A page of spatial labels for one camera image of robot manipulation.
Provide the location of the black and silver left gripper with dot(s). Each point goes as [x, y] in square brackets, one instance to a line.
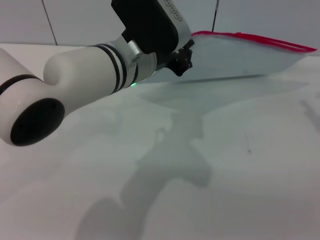
[150, 22]

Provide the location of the clear document bag red zip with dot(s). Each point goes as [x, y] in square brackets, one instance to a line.
[237, 57]

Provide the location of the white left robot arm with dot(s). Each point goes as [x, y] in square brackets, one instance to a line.
[82, 67]

